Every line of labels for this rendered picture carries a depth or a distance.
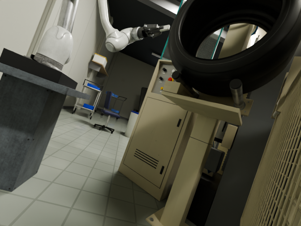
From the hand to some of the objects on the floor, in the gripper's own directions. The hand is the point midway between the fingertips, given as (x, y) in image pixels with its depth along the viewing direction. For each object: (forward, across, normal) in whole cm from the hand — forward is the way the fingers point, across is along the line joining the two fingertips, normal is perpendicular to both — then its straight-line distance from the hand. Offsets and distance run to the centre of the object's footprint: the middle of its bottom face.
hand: (164, 28), depth 102 cm
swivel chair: (-225, +164, +94) cm, 294 cm away
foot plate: (+20, +32, +129) cm, 134 cm away
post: (+20, +32, +129) cm, 134 cm away
